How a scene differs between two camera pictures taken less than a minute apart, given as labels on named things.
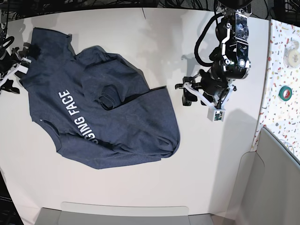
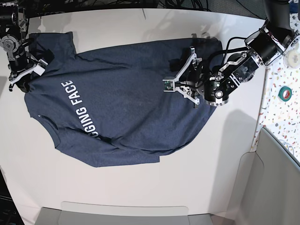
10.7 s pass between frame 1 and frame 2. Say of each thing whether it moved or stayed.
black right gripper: moved
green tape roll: stayed
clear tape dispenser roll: stayed
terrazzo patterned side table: stayed
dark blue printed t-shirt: moved
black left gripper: moved
